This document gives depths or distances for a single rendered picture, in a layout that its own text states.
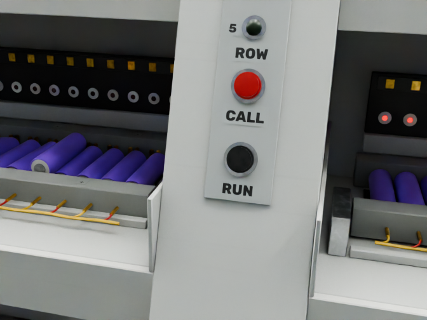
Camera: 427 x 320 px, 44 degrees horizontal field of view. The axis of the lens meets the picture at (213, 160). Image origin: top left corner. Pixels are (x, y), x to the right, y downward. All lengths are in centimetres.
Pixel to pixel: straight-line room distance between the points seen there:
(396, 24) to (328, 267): 15
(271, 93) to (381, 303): 14
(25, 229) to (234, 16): 20
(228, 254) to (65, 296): 12
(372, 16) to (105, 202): 22
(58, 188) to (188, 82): 14
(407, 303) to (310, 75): 14
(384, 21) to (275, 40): 6
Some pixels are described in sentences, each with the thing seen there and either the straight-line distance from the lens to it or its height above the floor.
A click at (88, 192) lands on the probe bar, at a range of 39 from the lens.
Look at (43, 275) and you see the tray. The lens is 37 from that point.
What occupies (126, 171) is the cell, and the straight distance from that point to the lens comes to 44.
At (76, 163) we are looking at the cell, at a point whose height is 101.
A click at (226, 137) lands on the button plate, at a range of 31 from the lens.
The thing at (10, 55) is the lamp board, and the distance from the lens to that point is 56.
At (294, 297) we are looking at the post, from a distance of 32.
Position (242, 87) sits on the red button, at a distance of 31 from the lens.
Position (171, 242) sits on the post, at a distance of 33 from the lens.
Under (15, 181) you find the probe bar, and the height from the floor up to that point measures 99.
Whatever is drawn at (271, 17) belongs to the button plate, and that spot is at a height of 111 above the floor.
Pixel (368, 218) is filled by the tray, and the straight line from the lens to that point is 38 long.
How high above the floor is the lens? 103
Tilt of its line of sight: 2 degrees down
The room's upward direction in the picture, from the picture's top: 6 degrees clockwise
